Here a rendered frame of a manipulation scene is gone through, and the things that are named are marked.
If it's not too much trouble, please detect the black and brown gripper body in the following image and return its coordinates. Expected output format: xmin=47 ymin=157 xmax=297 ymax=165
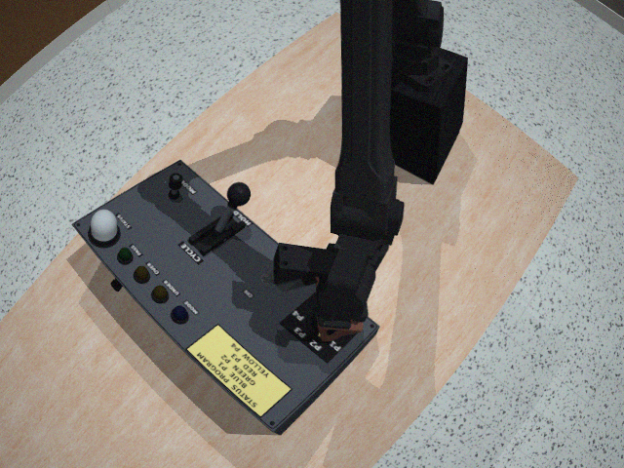
xmin=316 ymin=283 xmax=369 ymax=330

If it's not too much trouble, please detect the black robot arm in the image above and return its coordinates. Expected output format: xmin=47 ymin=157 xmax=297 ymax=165
xmin=272 ymin=0 xmax=452 ymax=320

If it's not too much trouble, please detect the dark grey control console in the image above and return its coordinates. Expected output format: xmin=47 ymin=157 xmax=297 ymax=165
xmin=72 ymin=160 xmax=380 ymax=435

